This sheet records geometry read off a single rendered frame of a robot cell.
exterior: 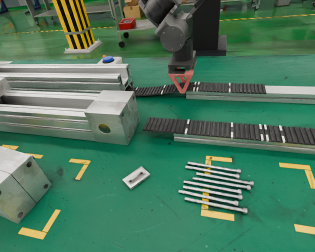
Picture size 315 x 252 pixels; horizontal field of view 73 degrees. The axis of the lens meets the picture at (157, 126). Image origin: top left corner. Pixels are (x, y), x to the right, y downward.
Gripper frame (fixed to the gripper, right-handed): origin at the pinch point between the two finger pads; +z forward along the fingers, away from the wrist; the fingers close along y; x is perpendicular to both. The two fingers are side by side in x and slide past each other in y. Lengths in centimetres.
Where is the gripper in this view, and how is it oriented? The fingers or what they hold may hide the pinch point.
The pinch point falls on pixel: (183, 86)
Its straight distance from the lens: 66.5
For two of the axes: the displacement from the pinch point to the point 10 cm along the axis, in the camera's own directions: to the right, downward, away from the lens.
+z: 1.1, 7.7, 6.2
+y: -2.5, 6.3, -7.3
